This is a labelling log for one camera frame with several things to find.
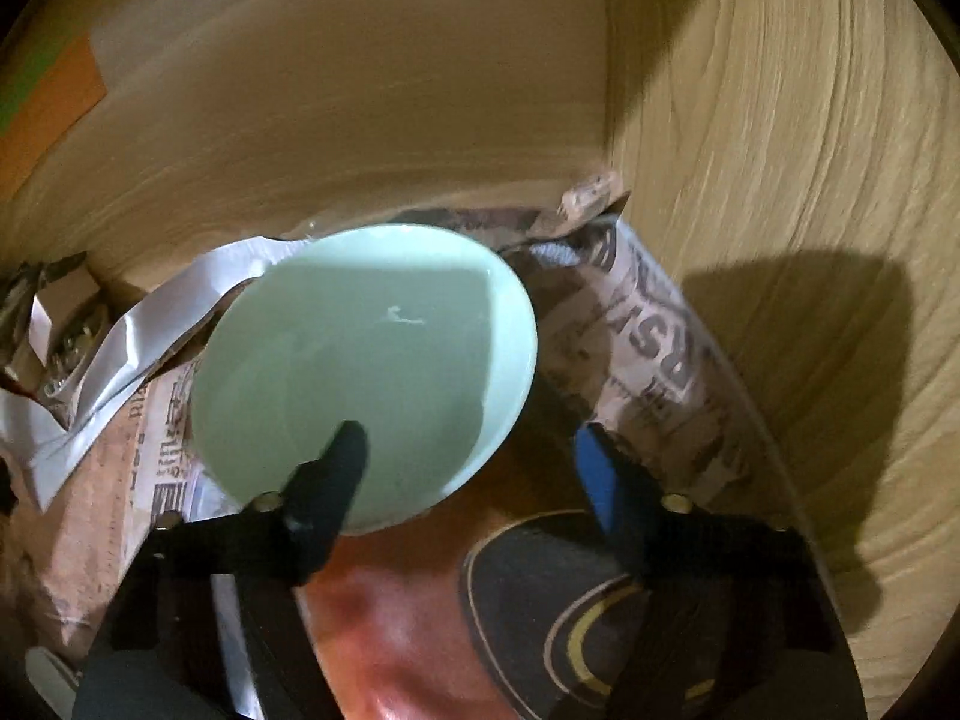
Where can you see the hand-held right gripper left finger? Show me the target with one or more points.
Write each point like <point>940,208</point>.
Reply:
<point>334,480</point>

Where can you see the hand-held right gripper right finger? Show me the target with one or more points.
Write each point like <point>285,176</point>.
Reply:
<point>600,480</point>

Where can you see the mint green bowl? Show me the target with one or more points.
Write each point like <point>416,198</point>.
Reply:
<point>375,360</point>

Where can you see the printed newspaper table cover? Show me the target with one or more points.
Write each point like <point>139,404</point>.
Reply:
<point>652,337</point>

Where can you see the white paper sheet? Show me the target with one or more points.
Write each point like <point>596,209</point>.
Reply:
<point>127,360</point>

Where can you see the small dish with bits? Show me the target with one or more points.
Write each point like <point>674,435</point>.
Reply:
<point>71,352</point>

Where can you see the orange sticky note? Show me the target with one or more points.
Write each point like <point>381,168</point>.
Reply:
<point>52,112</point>

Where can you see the green sticky note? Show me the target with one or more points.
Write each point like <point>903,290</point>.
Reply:
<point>22,75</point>

